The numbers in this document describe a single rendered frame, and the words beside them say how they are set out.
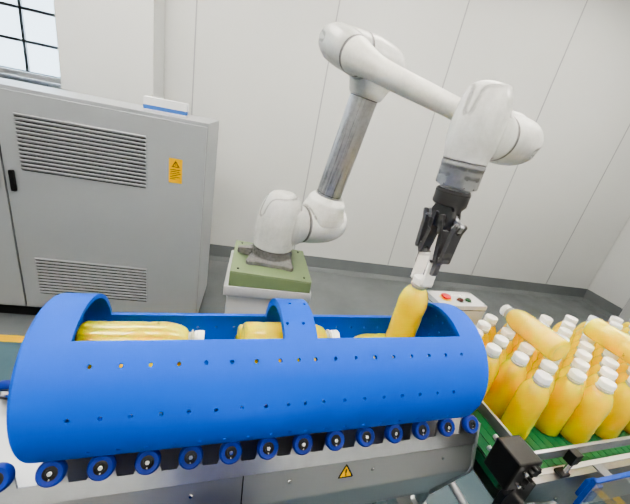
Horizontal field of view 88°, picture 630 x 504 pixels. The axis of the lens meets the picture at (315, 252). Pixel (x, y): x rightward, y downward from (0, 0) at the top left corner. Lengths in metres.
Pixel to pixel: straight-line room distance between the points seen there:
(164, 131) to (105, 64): 1.22
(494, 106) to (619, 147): 4.51
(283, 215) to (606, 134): 4.33
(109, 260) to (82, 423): 1.91
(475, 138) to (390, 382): 0.51
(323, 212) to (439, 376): 0.75
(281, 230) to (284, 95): 2.29
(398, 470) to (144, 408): 0.61
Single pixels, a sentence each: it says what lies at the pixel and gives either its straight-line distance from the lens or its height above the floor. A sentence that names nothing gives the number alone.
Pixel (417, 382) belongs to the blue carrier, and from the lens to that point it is 0.75.
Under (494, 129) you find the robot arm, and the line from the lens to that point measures 0.75.
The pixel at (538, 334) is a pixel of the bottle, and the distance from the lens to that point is 1.16.
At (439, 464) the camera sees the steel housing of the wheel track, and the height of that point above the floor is 0.86.
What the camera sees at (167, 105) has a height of 1.49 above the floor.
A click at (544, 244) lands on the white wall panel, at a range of 5.04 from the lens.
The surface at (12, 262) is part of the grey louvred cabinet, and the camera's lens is 2.78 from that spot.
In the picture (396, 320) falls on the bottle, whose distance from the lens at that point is 0.87.
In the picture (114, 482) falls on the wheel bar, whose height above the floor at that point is 0.93.
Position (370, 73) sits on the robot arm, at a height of 1.73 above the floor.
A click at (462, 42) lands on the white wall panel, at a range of 3.87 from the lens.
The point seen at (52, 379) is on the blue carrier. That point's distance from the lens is 0.64.
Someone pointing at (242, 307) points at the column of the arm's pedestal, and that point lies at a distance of 1.26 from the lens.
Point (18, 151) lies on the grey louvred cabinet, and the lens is 2.48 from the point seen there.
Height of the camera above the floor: 1.60
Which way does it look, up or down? 22 degrees down
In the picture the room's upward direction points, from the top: 12 degrees clockwise
